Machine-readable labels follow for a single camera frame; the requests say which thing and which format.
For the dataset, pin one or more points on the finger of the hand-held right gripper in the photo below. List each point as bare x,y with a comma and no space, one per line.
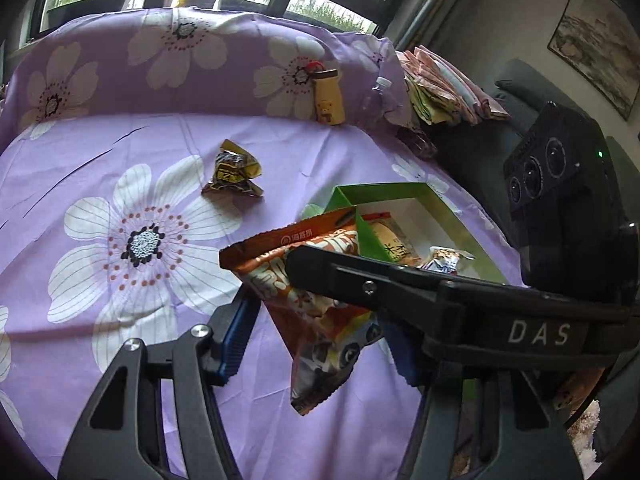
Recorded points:
350,280

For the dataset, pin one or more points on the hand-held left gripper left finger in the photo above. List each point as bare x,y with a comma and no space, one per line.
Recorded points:
235,345

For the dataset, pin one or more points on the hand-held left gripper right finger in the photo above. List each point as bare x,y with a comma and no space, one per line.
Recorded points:
407,360

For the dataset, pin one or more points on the orange snack bag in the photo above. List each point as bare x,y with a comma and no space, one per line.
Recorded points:
325,320

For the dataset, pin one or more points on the yellow cracker packet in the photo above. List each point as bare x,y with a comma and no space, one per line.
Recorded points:
395,245

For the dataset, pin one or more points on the green cardboard box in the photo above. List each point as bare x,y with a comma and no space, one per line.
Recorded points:
380,192

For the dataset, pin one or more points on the brown cartoon snack bag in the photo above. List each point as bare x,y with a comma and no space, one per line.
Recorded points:
445,260

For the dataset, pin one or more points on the dark plaid pouch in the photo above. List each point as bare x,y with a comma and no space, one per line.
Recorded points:
420,142

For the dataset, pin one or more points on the dark brown yellow snack packet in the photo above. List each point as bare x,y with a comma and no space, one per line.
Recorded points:
235,170

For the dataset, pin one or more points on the stack of folded cloths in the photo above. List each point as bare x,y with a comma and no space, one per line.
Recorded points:
450,87

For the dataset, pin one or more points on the clear water bottle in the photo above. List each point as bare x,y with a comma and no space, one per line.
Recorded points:
375,101

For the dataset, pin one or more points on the yellow cartoon bottle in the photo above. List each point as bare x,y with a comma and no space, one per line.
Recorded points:
327,97

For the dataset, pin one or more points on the purple floral bedsheet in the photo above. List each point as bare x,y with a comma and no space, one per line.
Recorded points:
125,185

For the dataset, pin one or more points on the purple floral pillow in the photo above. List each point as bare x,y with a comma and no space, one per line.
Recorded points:
125,75

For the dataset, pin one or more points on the framed wall picture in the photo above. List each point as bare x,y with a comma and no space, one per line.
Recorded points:
595,45

